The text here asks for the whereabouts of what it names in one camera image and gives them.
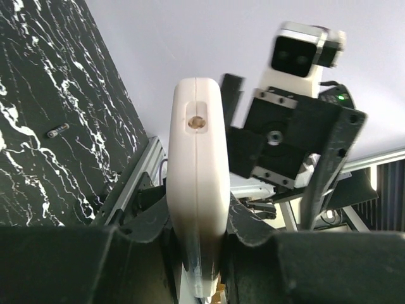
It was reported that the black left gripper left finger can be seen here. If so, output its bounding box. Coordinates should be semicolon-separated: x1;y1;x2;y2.
1;199;177;303

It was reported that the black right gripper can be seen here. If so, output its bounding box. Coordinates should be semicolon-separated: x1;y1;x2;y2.
220;73;367;228

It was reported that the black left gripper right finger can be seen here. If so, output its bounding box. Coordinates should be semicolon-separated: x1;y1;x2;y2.
221;198;404;303

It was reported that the white red remote control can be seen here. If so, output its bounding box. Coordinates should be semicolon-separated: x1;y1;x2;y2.
166;77;230;298

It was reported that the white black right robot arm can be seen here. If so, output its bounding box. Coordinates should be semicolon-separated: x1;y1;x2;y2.
221;73;367;230

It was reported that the small dark battery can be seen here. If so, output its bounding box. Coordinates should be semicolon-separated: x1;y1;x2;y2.
47;123;70;139

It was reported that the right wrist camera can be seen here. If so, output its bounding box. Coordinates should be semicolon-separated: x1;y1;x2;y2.
258;22;347;98

